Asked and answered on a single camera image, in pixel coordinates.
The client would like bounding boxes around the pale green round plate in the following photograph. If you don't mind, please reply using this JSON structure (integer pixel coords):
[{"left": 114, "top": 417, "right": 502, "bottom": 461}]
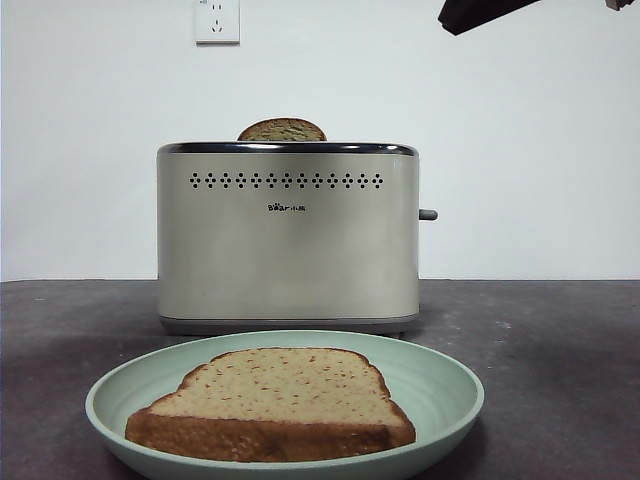
[{"left": 84, "top": 329, "right": 486, "bottom": 480}]

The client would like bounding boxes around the large toasted bread slice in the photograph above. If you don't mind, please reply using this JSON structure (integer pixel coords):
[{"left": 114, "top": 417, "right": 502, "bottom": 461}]
[{"left": 124, "top": 347, "right": 418, "bottom": 464}]

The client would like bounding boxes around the small dark bread slice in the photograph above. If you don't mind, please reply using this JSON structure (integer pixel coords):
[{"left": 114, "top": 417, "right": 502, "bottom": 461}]
[{"left": 236, "top": 118, "right": 328, "bottom": 143}]

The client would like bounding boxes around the white wall socket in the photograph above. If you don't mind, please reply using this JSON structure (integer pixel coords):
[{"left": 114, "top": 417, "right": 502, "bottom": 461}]
[{"left": 194, "top": 0, "right": 241, "bottom": 46}]

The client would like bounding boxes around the cream two-slot toaster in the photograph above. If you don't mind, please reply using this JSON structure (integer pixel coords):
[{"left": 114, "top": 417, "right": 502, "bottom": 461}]
[{"left": 155, "top": 141, "right": 422, "bottom": 337}]

